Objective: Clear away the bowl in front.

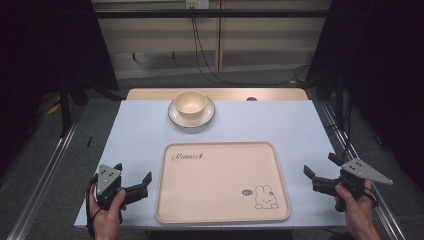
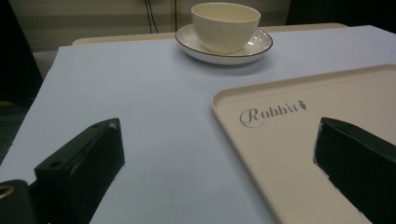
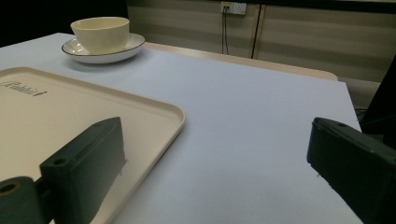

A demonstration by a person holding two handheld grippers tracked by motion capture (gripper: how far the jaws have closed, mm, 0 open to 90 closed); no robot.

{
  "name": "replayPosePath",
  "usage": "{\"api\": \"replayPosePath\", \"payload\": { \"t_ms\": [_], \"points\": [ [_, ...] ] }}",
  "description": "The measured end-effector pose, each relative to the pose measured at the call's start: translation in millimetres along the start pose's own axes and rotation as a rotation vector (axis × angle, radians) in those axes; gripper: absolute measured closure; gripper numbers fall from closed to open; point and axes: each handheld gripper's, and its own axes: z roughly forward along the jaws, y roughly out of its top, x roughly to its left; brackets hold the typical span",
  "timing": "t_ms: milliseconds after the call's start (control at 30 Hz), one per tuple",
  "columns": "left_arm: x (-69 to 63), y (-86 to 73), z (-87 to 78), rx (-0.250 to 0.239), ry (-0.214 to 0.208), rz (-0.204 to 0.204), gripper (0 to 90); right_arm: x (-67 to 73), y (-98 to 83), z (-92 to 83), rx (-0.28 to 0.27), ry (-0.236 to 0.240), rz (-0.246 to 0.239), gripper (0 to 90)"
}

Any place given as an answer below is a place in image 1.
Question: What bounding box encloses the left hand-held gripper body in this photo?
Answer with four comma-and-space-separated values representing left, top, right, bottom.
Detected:
89, 163, 126, 212

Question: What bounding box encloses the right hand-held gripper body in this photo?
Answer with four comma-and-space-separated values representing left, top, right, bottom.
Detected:
334, 157, 395, 213

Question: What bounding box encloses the person's left hand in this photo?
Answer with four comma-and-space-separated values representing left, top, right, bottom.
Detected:
87, 187, 128, 236

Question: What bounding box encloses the person's right hand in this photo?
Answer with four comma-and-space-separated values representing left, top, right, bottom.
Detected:
334, 179, 381, 234

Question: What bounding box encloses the white table mat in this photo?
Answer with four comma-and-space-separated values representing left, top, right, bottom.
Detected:
73, 99, 348, 232

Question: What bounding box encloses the black metal stand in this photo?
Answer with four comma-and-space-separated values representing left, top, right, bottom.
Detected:
334, 71, 347, 132
58, 79, 73, 138

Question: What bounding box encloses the beige tray with rabbit print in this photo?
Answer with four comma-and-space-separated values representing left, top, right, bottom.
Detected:
155, 141, 292, 225

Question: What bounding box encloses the cream bowl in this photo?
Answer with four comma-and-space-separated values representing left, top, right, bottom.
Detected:
173, 90, 208, 121

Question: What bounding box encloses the white plate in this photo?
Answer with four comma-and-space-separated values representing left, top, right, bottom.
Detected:
167, 96, 216, 130

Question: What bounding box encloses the black curtain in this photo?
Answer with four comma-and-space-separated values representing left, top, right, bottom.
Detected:
0, 0, 120, 181
305, 0, 424, 193

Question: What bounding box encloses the wooden table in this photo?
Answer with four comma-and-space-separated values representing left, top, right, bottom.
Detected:
125, 87, 310, 102

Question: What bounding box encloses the black wrist strap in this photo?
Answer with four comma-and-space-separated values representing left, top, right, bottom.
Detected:
85, 176, 102, 239

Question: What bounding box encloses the metal floor rail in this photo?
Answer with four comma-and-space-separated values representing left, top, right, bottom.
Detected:
314, 99, 407, 240
5, 106, 86, 240

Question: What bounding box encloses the black cable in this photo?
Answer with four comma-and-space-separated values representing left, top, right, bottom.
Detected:
190, 6, 312, 87

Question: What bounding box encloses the black horizontal frame bar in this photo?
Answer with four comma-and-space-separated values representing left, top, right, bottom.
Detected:
94, 8, 332, 20

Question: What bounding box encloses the white wall socket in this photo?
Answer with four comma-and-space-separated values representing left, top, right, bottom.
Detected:
185, 0, 211, 10

